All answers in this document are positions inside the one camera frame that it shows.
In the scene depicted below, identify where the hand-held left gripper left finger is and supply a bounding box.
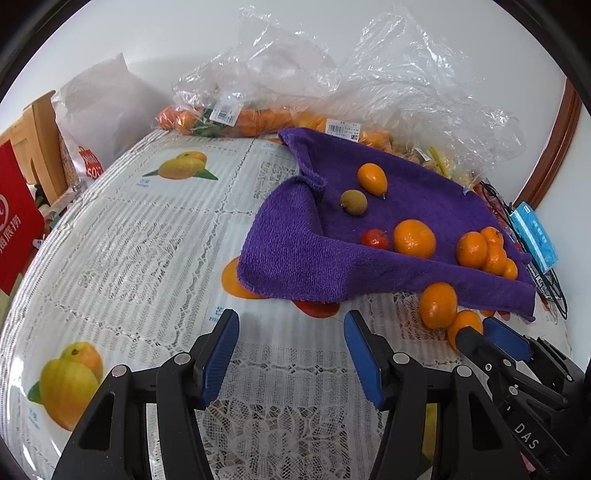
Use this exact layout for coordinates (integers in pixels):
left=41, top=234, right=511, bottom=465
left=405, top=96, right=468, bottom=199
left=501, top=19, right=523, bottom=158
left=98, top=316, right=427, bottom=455
left=51, top=310, right=241, bottom=480

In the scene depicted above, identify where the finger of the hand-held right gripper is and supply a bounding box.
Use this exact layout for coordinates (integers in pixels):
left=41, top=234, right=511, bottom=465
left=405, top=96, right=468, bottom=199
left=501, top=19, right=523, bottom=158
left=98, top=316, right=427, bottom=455
left=482, top=318, right=578, bottom=384
left=455, top=325, right=522, bottom=416

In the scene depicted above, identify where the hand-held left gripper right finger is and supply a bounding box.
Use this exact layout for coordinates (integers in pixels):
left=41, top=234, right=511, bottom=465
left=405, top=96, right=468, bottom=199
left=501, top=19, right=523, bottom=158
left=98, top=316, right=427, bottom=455
left=344, top=309, right=527, bottom=480

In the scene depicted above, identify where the smooth round orange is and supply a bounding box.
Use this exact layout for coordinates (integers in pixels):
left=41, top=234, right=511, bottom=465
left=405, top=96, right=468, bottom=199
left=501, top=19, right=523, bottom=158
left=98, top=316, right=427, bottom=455
left=446, top=310, right=485, bottom=352

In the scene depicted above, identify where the large oval kumquat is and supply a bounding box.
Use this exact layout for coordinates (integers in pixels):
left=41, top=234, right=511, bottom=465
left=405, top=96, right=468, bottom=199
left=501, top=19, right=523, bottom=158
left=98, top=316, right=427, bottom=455
left=419, top=282, right=459, bottom=330

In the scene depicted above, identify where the red cherry tomato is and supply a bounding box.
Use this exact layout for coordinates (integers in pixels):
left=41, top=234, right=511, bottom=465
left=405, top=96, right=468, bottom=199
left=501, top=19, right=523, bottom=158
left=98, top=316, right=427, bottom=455
left=360, top=229, right=389, bottom=250

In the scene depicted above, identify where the large rough-skinned orange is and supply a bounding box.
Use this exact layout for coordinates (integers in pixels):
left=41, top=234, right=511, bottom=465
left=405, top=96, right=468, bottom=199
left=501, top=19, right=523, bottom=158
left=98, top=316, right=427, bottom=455
left=393, top=219, right=437, bottom=259

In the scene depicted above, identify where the green-yellow small fruit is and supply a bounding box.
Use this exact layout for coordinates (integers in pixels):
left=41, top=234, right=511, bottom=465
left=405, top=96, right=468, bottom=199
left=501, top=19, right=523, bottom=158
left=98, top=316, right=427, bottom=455
left=340, top=189, right=369, bottom=216

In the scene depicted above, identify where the mandarin with green stem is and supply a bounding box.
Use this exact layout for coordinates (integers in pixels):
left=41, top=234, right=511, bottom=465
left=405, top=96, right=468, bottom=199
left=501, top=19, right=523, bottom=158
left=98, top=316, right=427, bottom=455
left=455, top=232, right=489, bottom=268

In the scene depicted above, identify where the blue tissue pack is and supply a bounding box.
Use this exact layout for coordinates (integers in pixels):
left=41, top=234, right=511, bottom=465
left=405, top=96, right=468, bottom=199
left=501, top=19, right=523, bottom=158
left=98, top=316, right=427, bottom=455
left=510, top=202, right=558, bottom=271

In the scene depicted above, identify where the purple towel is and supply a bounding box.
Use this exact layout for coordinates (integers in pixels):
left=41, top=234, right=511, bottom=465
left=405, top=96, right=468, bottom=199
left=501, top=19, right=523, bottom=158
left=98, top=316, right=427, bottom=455
left=237, top=128, right=537, bottom=322

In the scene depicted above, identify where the small oval kumquat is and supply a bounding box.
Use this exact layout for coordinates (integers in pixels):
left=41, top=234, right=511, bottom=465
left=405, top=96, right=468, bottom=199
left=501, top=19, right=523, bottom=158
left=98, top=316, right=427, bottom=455
left=357, top=162, right=387, bottom=197

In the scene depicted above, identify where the yellow packaged fruit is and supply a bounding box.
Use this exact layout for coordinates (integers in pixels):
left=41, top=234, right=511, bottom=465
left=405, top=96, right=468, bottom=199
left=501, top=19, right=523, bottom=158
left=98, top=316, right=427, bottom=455
left=425, top=145, right=472, bottom=185

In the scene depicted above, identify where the clear bag of longans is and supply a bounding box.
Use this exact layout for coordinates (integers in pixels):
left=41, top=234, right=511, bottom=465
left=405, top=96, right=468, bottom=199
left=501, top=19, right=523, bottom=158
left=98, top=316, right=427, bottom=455
left=342, top=9, right=527, bottom=185

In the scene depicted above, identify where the clear bag of mandarins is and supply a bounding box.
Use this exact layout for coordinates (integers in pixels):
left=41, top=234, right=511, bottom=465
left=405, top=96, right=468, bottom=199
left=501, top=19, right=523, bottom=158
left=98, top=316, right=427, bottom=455
left=154, top=60, right=296, bottom=139

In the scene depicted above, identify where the red box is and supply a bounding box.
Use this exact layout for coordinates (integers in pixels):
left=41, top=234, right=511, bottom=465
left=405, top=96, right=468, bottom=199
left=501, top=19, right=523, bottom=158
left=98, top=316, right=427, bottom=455
left=0, top=141, right=46, bottom=296

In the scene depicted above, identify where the clear bag of kumquats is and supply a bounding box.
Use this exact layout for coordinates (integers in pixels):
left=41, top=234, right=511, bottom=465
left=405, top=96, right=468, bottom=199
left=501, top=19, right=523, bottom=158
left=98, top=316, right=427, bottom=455
left=235, top=4, right=402, bottom=148

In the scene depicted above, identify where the white plastic bag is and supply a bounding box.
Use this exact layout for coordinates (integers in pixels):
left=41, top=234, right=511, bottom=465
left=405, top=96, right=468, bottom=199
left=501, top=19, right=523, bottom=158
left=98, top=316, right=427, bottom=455
left=52, top=52, right=174, bottom=185

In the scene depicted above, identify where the wooden chair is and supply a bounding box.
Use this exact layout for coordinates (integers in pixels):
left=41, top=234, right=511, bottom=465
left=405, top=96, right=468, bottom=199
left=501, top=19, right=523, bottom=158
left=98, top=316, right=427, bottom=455
left=0, top=90, right=70, bottom=208

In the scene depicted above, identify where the black wire rack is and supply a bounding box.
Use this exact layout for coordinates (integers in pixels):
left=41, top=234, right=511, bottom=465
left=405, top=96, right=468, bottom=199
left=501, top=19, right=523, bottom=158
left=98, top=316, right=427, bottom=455
left=475, top=180, right=568, bottom=319

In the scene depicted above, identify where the brown wooden frame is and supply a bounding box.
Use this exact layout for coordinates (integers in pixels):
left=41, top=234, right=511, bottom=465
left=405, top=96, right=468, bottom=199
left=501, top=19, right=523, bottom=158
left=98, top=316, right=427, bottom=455
left=519, top=78, right=583, bottom=208

